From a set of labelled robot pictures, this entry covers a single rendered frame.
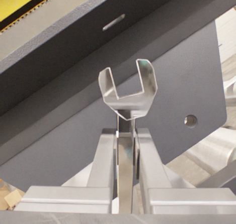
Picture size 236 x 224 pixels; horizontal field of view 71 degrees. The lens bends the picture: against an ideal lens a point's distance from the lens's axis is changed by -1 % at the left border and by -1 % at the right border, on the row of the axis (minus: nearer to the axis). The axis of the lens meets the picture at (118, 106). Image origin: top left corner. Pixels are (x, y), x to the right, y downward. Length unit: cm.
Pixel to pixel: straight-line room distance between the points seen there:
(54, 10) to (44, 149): 1123
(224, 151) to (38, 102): 31
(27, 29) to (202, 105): 1141
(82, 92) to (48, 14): 1121
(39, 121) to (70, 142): 5
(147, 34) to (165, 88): 8
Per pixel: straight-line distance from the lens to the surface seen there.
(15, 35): 1174
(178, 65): 22
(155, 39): 24
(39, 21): 1142
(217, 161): 37
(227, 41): 1147
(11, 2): 764
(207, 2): 28
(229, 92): 78
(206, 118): 23
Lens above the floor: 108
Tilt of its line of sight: 1 degrees up
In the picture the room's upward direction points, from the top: 34 degrees counter-clockwise
